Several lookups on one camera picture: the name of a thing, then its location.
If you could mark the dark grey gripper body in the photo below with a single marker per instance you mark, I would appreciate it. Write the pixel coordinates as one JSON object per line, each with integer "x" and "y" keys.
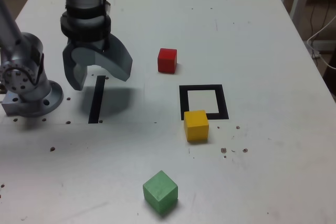
{"x": 89, "y": 44}

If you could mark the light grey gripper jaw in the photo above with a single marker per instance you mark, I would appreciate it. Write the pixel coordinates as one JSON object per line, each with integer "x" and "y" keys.
{"x": 118, "y": 61}

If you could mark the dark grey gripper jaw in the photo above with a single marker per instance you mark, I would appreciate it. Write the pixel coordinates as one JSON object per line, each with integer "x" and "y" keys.
{"x": 68, "y": 69}

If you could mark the red cube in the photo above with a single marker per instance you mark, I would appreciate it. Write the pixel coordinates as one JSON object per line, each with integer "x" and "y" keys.
{"x": 166, "y": 61}

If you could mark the yellow cube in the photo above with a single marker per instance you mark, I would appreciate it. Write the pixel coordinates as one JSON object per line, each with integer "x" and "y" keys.
{"x": 195, "y": 127}

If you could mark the green cube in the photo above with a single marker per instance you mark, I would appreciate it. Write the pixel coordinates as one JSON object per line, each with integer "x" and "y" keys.
{"x": 160, "y": 192}

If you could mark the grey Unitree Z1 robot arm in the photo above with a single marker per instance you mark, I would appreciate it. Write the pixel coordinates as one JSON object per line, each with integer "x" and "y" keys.
{"x": 23, "y": 48}

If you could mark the black tape square outline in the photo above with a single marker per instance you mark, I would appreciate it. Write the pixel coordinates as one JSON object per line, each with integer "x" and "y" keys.
{"x": 183, "y": 100}

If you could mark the black tape strip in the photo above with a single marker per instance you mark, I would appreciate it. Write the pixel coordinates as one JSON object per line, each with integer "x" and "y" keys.
{"x": 96, "y": 100}

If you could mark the white furniture foot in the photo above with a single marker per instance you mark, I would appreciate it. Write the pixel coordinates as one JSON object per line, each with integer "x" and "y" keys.
{"x": 325, "y": 45}

